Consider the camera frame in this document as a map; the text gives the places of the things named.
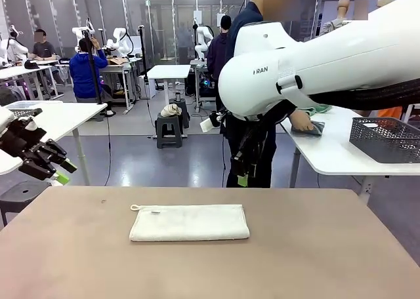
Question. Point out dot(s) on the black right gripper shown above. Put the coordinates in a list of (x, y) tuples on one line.
[(252, 141)]

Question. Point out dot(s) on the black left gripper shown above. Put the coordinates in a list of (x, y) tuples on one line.
[(19, 138)]

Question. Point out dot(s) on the white towel with loop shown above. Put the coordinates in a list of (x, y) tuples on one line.
[(190, 223)]

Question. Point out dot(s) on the grey lattice plastic basket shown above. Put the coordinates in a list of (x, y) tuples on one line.
[(384, 145)]

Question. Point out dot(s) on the person's right forearm navy sleeve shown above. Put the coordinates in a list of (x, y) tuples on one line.
[(287, 113)]

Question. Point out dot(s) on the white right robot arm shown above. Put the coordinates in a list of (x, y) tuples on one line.
[(328, 56)]

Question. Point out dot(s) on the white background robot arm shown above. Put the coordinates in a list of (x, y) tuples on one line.
[(13, 46), (78, 31), (200, 46), (119, 40)]

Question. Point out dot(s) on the person's right hand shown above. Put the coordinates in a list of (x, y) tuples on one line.
[(302, 122)]

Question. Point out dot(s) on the grey round plastic stool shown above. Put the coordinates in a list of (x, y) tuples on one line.
[(23, 197)]

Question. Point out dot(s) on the white table with leg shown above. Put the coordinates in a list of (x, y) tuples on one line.
[(72, 115)]

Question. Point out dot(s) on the white side table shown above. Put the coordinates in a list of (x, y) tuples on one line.
[(328, 161)]

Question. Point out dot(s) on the bystander in dark olive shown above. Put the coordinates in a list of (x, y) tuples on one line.
[(6, 96)]

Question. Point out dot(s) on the grey plastic step stool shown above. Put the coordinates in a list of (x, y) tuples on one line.
[(185, 113), (169, 122)]

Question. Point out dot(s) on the person in blue hoodie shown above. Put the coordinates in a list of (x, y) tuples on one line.
[(83, 76)]

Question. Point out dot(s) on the black stand with round base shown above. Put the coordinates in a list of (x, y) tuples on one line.
[(95, 79)]

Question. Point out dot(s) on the loose green towel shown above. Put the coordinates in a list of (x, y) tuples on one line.
[(323, 109)]

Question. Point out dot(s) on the long white desk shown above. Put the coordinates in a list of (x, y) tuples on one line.
[(19, 71)]

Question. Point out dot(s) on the beige cloth bundle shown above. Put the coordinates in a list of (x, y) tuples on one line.
[(170, 110)]

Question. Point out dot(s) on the computer with coloured lights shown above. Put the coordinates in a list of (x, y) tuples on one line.
[(205, 82)]

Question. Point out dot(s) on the black cap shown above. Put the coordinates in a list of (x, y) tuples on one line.
[(32, 65)]

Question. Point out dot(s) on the dark metal tumbler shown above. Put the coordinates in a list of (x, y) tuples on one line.
[(178, 97)]

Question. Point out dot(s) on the black box with lettering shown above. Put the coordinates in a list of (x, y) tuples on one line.
[(65, 61)]

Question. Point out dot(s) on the seated man grey t-shirt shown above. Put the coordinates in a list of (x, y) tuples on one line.
[(44, 50)]

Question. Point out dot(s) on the white robot workbench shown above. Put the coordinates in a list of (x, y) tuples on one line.
[(115, 67)]

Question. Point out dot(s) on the bystander in dark hoodie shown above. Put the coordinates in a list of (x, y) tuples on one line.
[(218, 56)]

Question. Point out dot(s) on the flat cardboard box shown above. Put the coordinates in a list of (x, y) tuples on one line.
[(118, 61)]

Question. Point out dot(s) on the small white desk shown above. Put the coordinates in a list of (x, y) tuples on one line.
[(169, 71)]

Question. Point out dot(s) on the black pole stand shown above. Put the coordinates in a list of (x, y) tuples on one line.
[(143, 59)]

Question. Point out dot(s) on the mannequin white shirt orange trousers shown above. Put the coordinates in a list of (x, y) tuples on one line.
[(390, 111)]

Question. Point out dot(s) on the person in navy jacket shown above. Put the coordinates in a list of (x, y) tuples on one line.
[(249, 13)]

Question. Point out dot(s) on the mannequin in grey shirt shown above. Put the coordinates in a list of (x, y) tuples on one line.
[(344, 7)]

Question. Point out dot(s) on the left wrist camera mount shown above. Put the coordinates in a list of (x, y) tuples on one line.
[(29, 113)]

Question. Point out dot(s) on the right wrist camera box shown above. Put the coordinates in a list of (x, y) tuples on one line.
[(206, 126)]

